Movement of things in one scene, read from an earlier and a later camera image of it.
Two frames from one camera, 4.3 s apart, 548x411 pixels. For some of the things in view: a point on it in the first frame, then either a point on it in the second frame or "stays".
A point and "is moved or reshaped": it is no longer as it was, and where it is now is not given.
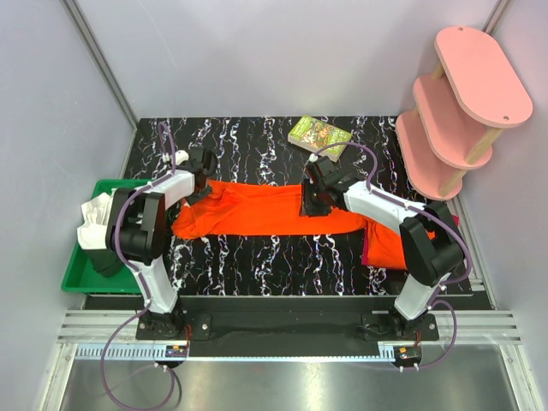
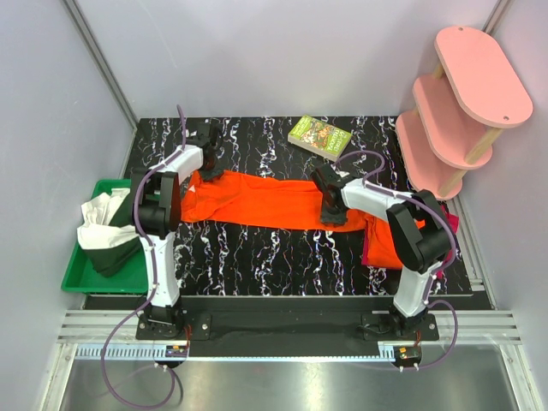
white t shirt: x=92 y=232 stays
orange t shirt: x=269 y=209 is moved or reshaped
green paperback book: x=313 y=134 stays
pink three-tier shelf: x=458 y=111 stays
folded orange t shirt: x=384 y=248 stays
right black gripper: x=307 y=208 to x=325 y=217
